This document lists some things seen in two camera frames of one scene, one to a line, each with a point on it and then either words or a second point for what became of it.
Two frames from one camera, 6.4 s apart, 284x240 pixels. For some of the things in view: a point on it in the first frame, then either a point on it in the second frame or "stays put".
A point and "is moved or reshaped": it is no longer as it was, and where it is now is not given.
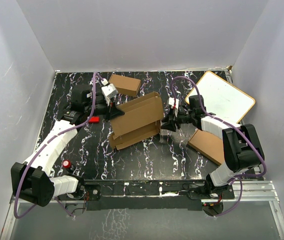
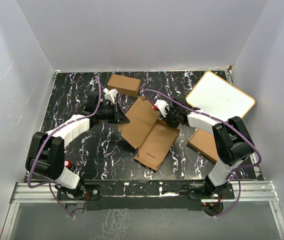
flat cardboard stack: (209, 144) stays put
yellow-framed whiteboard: (222, 99) stays put
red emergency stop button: (66, 164) stays put
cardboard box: (141, 119) is moved or reshaped
